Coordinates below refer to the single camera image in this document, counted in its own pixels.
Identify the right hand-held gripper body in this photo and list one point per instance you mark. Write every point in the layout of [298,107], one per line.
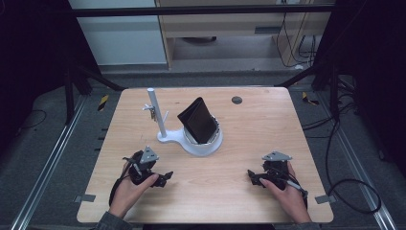
[276,174]

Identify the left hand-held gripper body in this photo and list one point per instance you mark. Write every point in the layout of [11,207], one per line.
[140,174]

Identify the white key stand with pole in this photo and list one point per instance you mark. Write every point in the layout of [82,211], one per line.
[162,127]

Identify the white bowl with silver rim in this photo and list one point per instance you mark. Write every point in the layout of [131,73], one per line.
[217,135]

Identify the metal keys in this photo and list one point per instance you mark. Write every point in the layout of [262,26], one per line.
[153,113]

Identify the black wallet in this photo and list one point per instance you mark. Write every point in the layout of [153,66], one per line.
[198,121]

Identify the person's left hand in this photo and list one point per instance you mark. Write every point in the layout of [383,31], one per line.
[127,198]

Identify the person's right hand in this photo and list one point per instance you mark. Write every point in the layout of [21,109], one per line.
[292,201]

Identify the grey tape piece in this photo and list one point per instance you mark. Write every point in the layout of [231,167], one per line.
[325,199]
[85,198]

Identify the round grey table grommet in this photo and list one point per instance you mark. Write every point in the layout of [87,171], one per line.
[236,100]

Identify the yellow black floor tape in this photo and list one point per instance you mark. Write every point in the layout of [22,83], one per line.
[309,99]
[103,102]

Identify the black metal stand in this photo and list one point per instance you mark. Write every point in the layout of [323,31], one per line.
[68,96]
[333,92]

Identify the white cabinet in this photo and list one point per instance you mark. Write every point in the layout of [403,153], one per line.
[121,38]

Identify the black curtain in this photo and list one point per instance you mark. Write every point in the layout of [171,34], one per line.
[373,64]
[35,64]

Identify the light wooden desk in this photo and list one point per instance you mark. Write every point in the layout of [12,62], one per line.
[223,22]

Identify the aluminium floor rail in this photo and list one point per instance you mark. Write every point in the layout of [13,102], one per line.
[357,163]
[48,163]

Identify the black horizontal frame bar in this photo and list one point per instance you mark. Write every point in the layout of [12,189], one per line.
[191,11]

